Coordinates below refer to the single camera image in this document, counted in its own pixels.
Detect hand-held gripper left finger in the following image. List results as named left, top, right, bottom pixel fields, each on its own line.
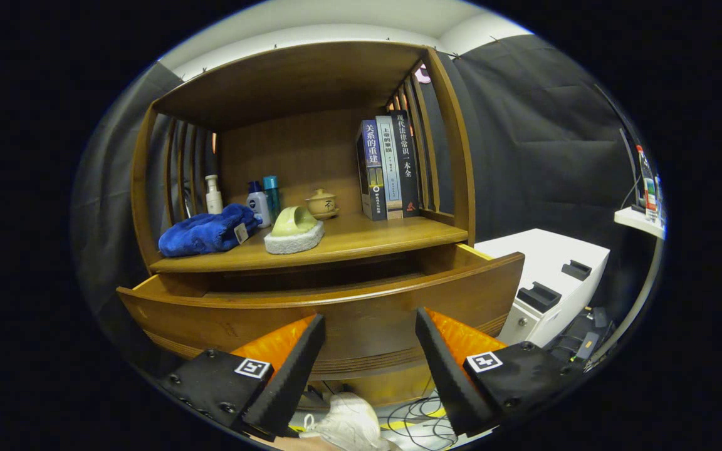
left=159, top=313, right=327, bottom=442

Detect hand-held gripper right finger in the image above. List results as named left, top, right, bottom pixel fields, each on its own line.
left=414, top=307, right=587, bottom=438

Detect wooden drawer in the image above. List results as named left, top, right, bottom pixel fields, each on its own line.
left=117, top=243, right=526, bottom=381

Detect green grey brush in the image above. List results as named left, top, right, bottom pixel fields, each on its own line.
left=264, top=205, right=326, bottom=255

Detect white drawer unit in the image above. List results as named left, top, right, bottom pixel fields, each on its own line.
left=474, top=228, right=611, bottom=349

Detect wooden countertop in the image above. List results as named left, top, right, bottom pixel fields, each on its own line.
left=149, top=212, right=469, bottom=274

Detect wooden cabinet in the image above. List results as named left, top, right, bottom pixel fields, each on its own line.
left=130, top=41, right=478, bottom=408

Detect person's white shoe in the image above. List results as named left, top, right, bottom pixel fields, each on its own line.
left=301, top=391, right=393, bottom=451

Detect computer tower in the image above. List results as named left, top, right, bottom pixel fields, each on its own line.
left=546, top=306, right=615, bottom=367

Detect blue towel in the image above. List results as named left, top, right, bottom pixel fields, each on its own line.
left=159, top=202, right=260, bottom=258

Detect white lotion bottle blue cap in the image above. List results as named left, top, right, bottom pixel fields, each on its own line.
left=246, top=181, right=272, bottom=229

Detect beige lidded teacup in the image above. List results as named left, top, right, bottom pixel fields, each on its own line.
left=305, top=188, right=340, bottom=220

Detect teal bottle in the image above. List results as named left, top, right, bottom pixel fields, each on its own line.
left=263, top=175, right=282, bottom=221

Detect white pump bottle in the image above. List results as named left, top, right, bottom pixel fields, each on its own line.
left=204, top=175, right=224, bottom=215

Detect grey spine book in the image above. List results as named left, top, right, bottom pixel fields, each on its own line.
left=375, top=115, right=404, bottom=220

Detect black spine book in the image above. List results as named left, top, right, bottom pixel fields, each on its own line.
left=389, top=110, right=421, bottom=219

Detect white round table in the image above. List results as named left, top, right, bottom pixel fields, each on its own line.
left=614, top=207, right=666, bottom=358

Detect floor cables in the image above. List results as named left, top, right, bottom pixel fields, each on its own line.
left=377, top=391, right=462, bottom=448

